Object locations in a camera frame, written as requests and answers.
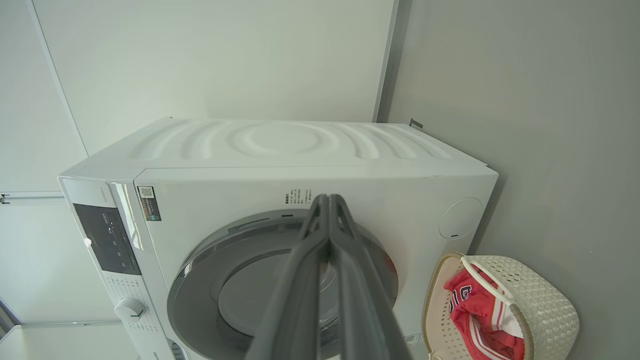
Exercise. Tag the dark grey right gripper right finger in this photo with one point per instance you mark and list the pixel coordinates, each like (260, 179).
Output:
(362, 310)

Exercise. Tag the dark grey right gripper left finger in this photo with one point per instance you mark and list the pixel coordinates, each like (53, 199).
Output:
(295, 300)

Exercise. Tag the dark grey glass washer door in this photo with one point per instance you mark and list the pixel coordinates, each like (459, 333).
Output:
(200, 280)

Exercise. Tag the red and white basketball jersey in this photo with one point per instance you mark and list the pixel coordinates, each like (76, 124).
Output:
(472, 295)

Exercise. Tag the red basketball shorts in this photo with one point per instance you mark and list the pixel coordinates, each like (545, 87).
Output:
(492, 345)

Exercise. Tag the white front-load washing machine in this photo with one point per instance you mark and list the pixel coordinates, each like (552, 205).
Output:
(225, 195)

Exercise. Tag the cream perforated laundry basket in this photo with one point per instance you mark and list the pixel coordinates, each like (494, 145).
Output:
(545, 305)

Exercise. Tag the grey QR code sticker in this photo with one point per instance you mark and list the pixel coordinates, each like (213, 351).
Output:
(149, 203)

